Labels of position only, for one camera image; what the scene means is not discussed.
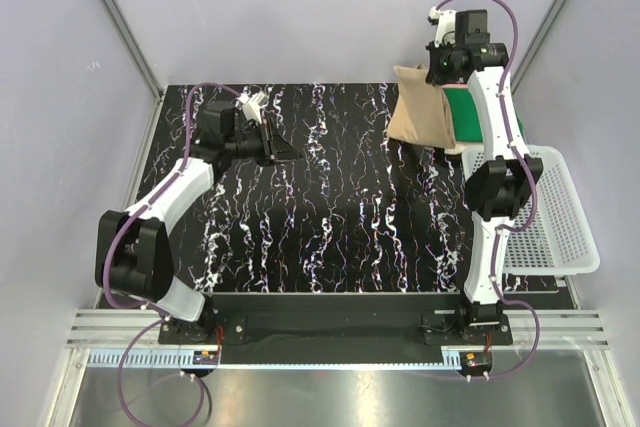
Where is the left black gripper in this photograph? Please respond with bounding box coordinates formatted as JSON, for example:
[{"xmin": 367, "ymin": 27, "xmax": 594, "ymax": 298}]
[{"xmin": 225, "ymin": 118, "xmax": 303, "ymax": 167}]

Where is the beige t shirt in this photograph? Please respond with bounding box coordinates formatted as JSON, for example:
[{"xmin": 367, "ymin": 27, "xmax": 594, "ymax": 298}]
[{"xmin": 387, "ymin": 66, "xmax": 456, "ymax": 149}]

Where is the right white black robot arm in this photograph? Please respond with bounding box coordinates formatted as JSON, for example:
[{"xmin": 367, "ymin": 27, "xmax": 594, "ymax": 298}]
[{"xmin": 427, "ymin": 7, "xmax": 543, "ymax": 344}]

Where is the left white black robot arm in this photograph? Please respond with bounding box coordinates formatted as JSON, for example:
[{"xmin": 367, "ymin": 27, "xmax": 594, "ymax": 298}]
[{"xmin": 95, "ymin": 96, "xmax": 303, "ymax": 343}]

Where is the pink folded t shirt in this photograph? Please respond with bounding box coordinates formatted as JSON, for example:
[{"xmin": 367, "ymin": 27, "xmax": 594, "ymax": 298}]
[{"xmin": 442, "ymin": 83, "xmax": 468, "ymax": 90}]

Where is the green folded t shirt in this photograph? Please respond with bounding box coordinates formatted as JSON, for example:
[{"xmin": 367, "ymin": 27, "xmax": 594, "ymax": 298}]
[{"xmin": 443, "ymin": 87, "xmax": 525, "ymax": 144}]

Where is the cream folded t shirt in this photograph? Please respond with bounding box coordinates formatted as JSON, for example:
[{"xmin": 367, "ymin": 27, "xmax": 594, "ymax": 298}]
[{"xmin": 444, "ymin": 142, "xmax": 476, "ymax": 156}]

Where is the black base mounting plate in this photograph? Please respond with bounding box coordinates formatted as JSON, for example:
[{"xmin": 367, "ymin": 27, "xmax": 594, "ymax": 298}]
[{"xmin": 156, "ymin": 293, "xmax": 524, "ymax": 359}]

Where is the white plastic mesh basket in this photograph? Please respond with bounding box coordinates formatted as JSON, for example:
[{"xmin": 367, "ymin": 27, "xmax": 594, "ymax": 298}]
[{"xmin": 460, "ymin": 144, "xmax": 601, "ymax": 276}]

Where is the left small circuit board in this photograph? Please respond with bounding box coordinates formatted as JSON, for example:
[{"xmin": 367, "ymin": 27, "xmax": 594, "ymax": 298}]
[{"xmin": 193, "ymin": 350, "xmax": 220, "ymax": 365}]

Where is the small circuit board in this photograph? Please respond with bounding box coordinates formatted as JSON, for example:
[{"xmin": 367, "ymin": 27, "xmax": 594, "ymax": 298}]
[
  {"xmin": 193, "ymin": 350, "xmax": 220, "ymax": 365},
  {"xmin": 464, "ymin": 352, "xmax": 493, "ymax": 368}
]

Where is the right small circuit board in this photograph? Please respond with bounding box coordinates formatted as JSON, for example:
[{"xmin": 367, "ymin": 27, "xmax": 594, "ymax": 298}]
[{"xmin": 464, "ymin": 352, "xmax": 493, "ymax": 368}]

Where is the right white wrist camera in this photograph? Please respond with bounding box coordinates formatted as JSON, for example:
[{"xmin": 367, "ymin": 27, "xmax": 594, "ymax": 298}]
[{"xmin": 428, "ymin": 7, "xmax": 456, "ymax": 48}]

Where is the right aluminium frame post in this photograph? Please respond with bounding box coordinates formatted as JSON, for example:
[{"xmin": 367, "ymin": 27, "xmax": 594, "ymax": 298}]
[{"xmin": 511, "ymin": 0, "xmax": 570, "ymax": 93}]

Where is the aluminium frame post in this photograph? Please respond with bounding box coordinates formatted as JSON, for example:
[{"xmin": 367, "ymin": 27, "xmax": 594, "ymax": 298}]
[
  {"xmin": 511, "ymin": 0, "xmax": 570, "ymax": 93},
  {"xmin": 74, "ymin": 0, "xmax": 166, "ymax": 101}
]

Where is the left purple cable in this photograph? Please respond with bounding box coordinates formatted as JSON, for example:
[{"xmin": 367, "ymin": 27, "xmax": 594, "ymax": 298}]
[{"xmin": 102, "ymin": 81, "xmax": 246, "ymax": 426}]

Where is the left aluminium frame post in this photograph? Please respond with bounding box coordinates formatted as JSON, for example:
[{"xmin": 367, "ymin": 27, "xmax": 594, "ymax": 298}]
[{"xmin": 74, "ymin": 0, "xmax": 166, "ymax": 101}]

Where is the aluminium rail profile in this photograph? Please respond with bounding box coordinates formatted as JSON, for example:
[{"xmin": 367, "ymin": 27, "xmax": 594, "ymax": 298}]
[{"xmin": 66, "ymin": 309, "xmax": 160, "ymax": 348}]

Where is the grey slotted cable duct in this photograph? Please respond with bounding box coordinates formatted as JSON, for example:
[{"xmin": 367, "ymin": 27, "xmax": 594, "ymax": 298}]
[{"xmin": 87, "ymin": 347, "xmax": 461, "ymax": 371}]

